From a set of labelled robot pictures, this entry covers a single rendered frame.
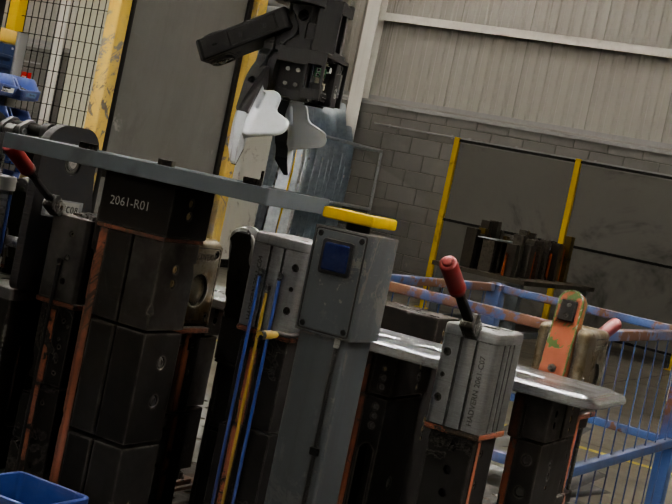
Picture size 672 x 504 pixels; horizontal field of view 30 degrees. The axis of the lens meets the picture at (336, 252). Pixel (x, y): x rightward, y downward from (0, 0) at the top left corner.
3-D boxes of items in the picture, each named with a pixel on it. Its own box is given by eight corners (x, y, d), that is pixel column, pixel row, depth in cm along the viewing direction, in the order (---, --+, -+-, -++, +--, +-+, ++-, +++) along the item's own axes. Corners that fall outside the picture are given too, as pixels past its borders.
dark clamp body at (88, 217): (100, 500, 171) (154, 225, 169) (34, 513, 159) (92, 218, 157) (40, 477, 176) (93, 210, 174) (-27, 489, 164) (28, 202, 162)
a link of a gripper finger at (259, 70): (245, 102, 131) (277, 44, 136) (232, 100, 132) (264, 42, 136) (254, 132, 135) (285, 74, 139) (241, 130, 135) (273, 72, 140)
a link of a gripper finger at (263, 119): (267, 153, 128) (301, 89, 133) (216, 142, 130) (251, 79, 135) (273, 172, 131) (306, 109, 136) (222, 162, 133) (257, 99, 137)
